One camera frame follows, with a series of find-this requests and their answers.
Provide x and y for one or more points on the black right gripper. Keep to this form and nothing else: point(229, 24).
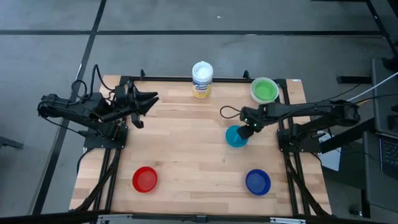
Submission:
point(252, 117)

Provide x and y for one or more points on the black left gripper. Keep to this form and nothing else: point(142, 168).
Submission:
point(126, 98)

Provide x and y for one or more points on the teal plastic bowl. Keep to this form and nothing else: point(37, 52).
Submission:
point(233, 140)

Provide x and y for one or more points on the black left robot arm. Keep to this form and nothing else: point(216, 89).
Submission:
point(77, 110)

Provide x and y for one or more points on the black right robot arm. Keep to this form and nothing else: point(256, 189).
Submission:
point(317, 112)

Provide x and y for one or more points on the green plastic bowl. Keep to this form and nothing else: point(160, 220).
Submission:
point(264, 90)

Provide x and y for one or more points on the blue plastic bowl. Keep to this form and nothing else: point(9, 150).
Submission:
point(258, 182)

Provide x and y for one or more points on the white yellow wipes canister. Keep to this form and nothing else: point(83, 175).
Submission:
point(202, 77)

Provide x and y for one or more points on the red plastic bowl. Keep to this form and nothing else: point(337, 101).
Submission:
point(145, 179)

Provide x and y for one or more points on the white paper sheet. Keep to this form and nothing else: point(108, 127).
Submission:
point(331, 157)

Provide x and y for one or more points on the black crossbar with silver brackets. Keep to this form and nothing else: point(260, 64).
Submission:
point(199, 218)

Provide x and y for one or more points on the black metal floor bar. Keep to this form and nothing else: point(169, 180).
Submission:
point(354, 79)

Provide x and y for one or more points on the dark stand foot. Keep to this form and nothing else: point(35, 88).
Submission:
point(11, 142)

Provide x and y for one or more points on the black side desk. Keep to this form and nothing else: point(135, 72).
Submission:
point(384, 93)

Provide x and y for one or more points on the dark laptop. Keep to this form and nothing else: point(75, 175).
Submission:
point(389, 157)

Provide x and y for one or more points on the black aluminium table frame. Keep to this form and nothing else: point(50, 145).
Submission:
point(292, 174)

